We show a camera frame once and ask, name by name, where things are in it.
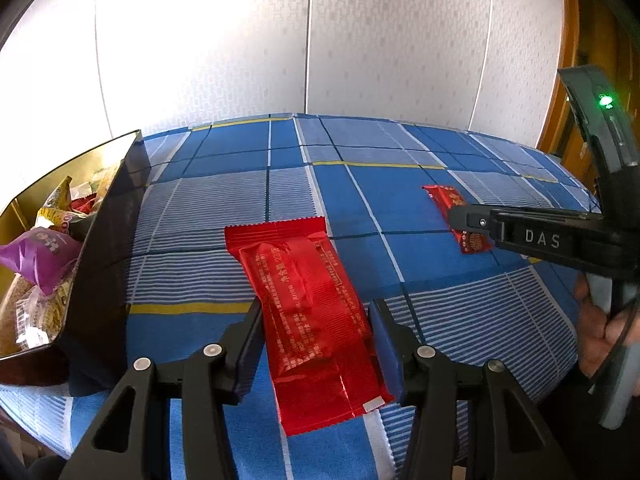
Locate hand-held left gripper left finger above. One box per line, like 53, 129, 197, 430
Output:
60, 299, 265, 480

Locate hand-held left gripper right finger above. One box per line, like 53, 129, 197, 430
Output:
369, 298, 576, 480

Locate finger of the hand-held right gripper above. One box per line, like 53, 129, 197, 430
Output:
447, 204, 503, 251

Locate small red printed packet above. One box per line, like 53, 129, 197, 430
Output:
422, 185, 494, 256

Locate large red snack packet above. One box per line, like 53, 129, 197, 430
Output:
224, 216, 396, 437

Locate gold tin box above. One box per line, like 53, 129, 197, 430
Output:
0, 129, 151, 387

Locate clear nut snack packet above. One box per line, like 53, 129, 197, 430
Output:
15, 284, 77, 356

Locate purple snack packet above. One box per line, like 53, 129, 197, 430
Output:
0, 226, 83, 297

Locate yellow snack packet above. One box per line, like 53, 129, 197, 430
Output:
36, 176, 93, 235

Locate person's right hand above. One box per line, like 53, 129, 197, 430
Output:
574, 275, 610, 376

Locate blue plaid tablecloth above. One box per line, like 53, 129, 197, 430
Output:
0, 112, 603, 480

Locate person's dark trousers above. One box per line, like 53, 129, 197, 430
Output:
545, 370, 640, 480

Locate wooden door frame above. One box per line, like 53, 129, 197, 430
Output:
540, 0, 640, 186

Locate black cable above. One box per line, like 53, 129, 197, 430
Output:
590, 300, 640, 396

